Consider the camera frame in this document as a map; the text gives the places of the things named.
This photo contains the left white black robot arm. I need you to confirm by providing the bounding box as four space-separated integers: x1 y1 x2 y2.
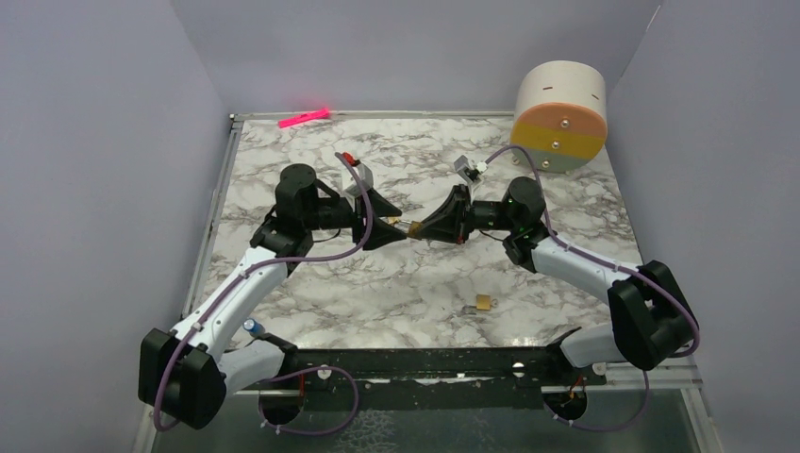
138 154 406 430

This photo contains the purple cable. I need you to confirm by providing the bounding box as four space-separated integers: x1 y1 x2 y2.
484 144 701 434
153 151 376 437

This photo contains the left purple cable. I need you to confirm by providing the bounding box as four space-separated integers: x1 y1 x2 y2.
153 151 376 437

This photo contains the blue capacitor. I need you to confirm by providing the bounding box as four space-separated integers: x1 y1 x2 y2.
242 318 264 338

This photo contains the pink marker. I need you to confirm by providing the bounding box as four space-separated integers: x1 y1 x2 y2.
277 108 331 128

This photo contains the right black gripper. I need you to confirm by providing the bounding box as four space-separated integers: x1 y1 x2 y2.
414 183 518 244

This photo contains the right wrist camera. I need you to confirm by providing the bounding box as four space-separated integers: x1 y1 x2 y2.
454 155 488 189

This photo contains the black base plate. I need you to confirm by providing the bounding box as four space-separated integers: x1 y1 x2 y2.
236 346 608 412

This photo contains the cream cylinder with coloured face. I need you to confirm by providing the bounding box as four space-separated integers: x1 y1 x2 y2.
509 60 608 173

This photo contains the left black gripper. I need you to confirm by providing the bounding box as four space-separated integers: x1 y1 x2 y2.
303 186 407 249

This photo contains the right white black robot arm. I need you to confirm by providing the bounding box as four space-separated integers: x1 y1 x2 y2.
409 176 699 384

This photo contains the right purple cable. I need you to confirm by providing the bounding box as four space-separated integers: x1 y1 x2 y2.
484 144 701 434

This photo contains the brass padlock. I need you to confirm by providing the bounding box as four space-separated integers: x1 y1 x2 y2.
462 294 497 314
386 217 422 239

